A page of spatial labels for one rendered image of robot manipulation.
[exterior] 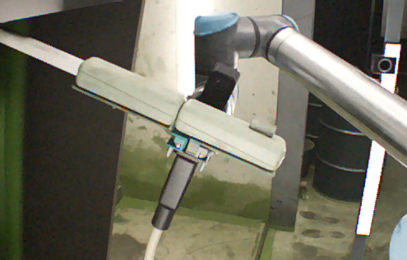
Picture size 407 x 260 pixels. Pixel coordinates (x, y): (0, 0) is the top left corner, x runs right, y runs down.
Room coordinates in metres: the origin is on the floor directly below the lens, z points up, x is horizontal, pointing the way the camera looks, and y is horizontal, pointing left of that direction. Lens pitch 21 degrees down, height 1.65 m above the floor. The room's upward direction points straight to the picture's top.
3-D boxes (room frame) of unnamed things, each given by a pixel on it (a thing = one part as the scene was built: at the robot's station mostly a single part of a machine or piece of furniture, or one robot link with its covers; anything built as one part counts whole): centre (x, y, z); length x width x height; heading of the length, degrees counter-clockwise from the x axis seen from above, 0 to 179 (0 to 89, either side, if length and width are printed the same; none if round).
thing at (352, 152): (2.96, -1.20, 0.44); 0.59 x 0.58 x 0.89; 178
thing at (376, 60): (1.47, -0.68, 1.35); 0.09 x 0.07 x 0.07; 73
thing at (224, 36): (0.86, -0.04, 1.52); 0.12 x 0.09 x 0.12; 120
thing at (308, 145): (3.26, -0.82, 0.14); 0.31 x 0.29 x 0.28; 163
